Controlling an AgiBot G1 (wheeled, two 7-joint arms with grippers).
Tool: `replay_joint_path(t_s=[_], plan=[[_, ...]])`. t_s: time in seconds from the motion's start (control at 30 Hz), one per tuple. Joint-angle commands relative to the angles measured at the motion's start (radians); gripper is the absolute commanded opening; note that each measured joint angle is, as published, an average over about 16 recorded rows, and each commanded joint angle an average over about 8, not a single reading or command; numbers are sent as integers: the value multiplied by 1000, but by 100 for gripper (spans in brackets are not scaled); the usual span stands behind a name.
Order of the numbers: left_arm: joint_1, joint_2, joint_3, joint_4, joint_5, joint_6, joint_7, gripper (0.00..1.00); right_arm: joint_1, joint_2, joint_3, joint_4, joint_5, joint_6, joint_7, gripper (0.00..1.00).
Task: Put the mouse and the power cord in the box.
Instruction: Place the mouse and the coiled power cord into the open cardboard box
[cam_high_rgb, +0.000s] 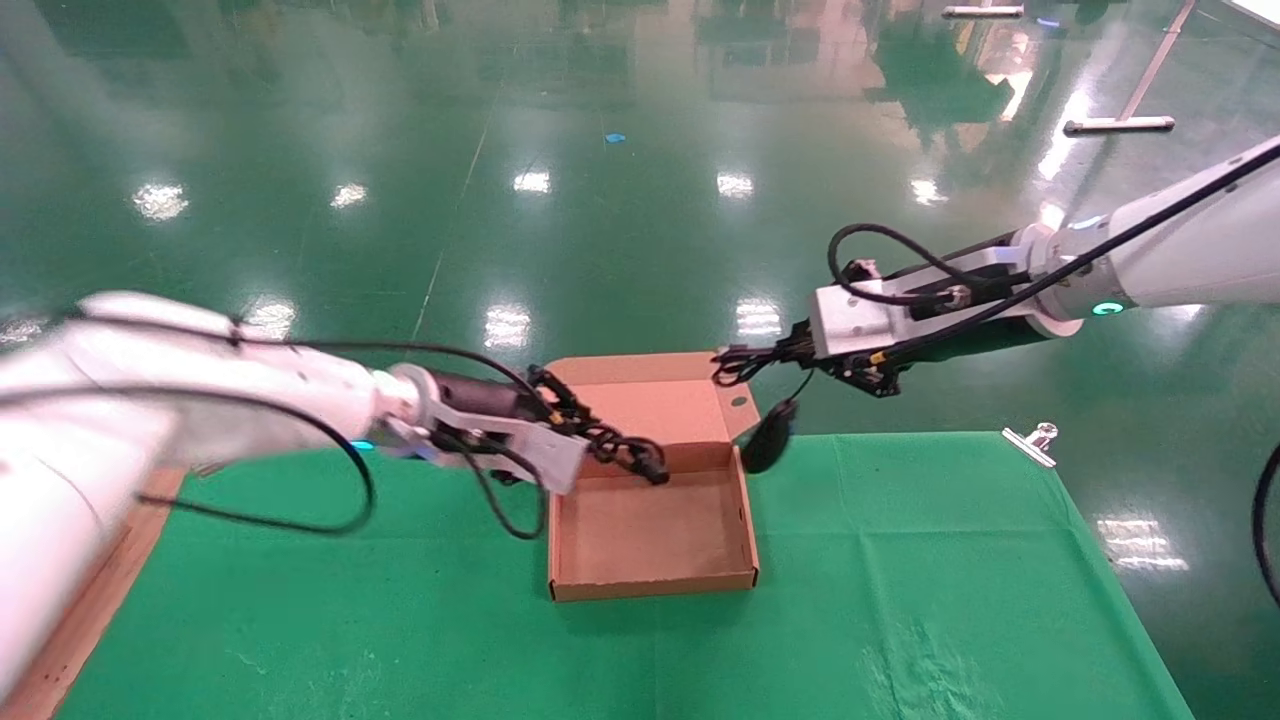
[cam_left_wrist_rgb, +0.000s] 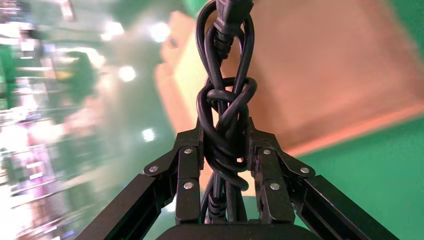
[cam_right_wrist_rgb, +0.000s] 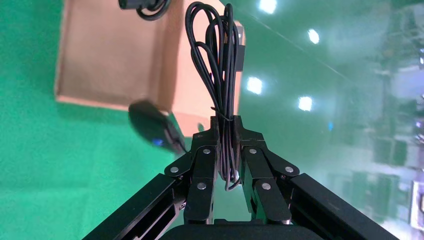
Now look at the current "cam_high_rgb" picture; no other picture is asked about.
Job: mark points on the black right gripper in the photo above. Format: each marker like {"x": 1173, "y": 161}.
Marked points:
{"x": 1000, "y": 325}

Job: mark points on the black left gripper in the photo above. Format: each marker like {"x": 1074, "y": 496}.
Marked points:
{"x": 480, "y": 395}

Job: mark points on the black computer mouse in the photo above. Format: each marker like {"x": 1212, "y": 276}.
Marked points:
{"x": 768, "y": 440}

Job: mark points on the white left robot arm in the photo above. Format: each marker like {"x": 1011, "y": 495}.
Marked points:
{"x": 150, "y": 380}

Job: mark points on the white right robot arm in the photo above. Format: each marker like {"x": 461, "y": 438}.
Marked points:
{"x": 1200, "y": 250}

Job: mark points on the flat open cardboard box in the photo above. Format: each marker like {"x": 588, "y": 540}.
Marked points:
{"x": 640, "y": 540}

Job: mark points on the silver metal cloth clip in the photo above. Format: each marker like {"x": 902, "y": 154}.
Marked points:
{"x": 1030, "y": 448}

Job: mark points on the green table cloth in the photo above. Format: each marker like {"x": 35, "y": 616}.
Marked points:
{"x": 900, "y": 560}

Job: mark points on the white table foot bar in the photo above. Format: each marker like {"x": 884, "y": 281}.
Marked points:
{"x": 982, "y": 11}
{"x": 1120, "y": 124}

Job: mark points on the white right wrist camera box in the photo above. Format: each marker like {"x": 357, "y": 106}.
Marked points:
{"x": 850, "y": 320}

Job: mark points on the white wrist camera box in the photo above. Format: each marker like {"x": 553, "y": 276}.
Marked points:
{"x": 540, "y": 455}
{"x": 850, "y": 320}

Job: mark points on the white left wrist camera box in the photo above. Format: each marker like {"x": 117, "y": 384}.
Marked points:
{"x": 540, "y": 455}

